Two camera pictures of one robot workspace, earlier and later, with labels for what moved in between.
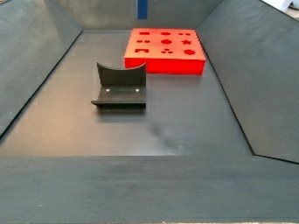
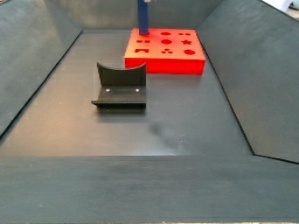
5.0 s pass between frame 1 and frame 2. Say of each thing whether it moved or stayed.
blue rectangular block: moved
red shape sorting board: stayed
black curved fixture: stayed
